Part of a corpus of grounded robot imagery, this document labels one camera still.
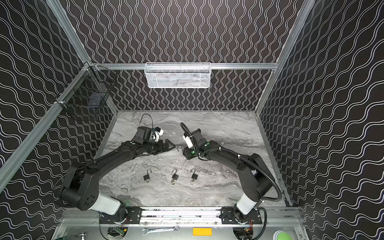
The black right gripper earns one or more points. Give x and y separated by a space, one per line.
190 153

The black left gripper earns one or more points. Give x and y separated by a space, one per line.
156 147

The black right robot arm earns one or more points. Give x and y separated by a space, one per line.
257 182

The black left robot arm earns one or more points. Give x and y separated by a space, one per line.
80 187

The black padlock right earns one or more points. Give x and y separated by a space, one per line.
194 176

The black padlock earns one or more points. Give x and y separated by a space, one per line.
194 176
175 176
147 177

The black padlock middle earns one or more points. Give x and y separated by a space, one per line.
175 176

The black padlock left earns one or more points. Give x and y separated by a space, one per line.
147 177

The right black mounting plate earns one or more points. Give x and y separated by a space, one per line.
231 215

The black mounting plate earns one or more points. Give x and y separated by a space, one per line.
131 215
231 215

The silver combination wrench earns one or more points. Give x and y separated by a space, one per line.
147 231

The yellow label plate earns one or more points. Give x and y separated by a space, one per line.
202 232

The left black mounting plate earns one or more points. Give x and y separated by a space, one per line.
131 215

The green round button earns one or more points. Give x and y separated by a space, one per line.
281 235

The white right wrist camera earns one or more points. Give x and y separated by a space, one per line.
188 141

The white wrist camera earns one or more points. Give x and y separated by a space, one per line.
157 133
188 141

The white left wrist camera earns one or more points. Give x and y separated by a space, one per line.
157 133

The white wire mesh basket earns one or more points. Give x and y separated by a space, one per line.
178 75

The black wire mesh basket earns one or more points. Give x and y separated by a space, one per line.
88 100

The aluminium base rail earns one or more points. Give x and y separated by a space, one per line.
180 216

